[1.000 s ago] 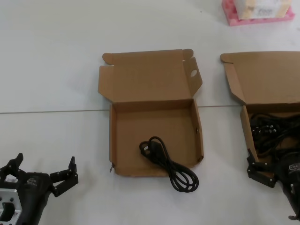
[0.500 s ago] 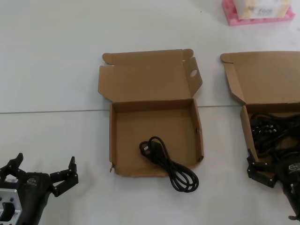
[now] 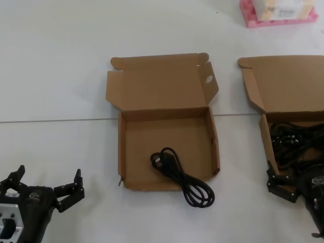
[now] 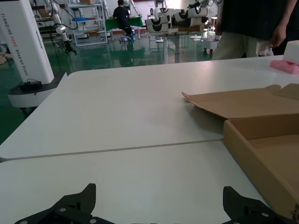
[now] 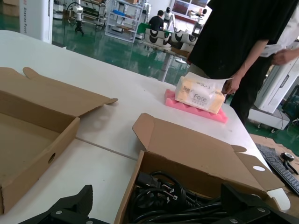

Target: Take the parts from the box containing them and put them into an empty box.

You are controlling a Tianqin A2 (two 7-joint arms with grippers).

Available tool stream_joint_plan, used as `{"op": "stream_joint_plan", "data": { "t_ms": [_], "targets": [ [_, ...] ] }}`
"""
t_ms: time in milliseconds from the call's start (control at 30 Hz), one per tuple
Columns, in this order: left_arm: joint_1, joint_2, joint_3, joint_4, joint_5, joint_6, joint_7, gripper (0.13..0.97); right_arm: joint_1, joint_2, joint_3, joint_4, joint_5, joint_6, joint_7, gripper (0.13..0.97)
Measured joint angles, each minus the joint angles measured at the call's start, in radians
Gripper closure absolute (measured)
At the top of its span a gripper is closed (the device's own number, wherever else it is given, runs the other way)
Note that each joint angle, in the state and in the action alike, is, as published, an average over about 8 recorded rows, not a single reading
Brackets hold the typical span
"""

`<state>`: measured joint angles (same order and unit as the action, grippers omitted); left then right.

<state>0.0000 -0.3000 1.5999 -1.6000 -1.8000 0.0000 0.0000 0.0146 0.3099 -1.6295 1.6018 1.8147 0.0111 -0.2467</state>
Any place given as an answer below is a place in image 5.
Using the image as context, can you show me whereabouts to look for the person in black shirt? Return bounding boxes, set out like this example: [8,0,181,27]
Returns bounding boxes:
[186,0,299,127]

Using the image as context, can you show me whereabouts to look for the black power cable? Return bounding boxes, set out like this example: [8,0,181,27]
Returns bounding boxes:
[129,171,187,224]
[149,182,222,210]

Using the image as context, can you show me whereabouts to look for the pink wavy foam pad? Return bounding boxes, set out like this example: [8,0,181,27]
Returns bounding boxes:
[164,88,228,125]

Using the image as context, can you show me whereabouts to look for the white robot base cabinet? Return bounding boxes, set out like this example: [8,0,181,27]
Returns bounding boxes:
[247,42,299,131]

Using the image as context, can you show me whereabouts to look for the white robot shell part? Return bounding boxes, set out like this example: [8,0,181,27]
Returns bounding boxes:
[144,28,172,46]
[171,29,198,51]

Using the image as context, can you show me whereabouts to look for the seated person in black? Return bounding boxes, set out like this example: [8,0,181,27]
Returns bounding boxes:
[148,10,164,31]

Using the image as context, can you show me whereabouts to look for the empty brown cardboard box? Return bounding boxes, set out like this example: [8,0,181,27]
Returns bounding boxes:
[0,67,119,214]

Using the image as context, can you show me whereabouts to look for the white wheeled robot column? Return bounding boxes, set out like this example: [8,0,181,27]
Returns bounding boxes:
[18,0,53,44]

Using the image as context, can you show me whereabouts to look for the white humanoid robot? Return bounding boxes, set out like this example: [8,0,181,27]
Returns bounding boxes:
[163,7,178,31]

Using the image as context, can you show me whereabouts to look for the person in pale shirt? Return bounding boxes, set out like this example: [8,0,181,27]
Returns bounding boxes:
[278,0,299,51]

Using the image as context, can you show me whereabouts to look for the black round webcam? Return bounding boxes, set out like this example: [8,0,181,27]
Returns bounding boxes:
[279,151,299,175]

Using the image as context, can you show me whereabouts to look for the green table cloth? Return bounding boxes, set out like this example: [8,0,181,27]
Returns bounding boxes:
[137,22,150,36]

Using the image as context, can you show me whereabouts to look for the white metal shelf rack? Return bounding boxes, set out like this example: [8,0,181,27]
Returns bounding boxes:
[104,0,143,43]

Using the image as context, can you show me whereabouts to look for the black shirt person's forearm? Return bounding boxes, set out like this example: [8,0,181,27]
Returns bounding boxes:
[233,39,270,81]

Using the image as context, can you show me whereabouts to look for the black keyboard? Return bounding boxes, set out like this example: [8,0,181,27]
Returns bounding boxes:
[255,142,299,197]

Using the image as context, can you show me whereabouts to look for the black shirt person's hand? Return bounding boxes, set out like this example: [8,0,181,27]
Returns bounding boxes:
[223,77,241,95]

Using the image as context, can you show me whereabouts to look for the cardboard box holding cables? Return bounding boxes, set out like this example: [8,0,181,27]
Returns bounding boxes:
[114,113,292,224]

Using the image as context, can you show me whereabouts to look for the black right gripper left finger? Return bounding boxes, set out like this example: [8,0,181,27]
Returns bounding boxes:
[14,185,100,224]

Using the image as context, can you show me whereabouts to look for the white paper sheet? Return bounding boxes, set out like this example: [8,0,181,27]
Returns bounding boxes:
[260,43,288,58]

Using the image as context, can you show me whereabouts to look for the white orange tissue pack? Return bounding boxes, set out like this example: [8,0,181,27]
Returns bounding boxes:
[174,71,235,115]

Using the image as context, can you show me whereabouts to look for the brown desk board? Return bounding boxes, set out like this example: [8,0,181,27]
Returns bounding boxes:
[248,134,299,224]

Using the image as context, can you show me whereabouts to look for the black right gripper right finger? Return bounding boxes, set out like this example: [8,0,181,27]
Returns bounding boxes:
[217,183,299,224]

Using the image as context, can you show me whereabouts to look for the pale shirt person's hand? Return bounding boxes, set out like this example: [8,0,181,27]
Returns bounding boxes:
[272,48,296,66]

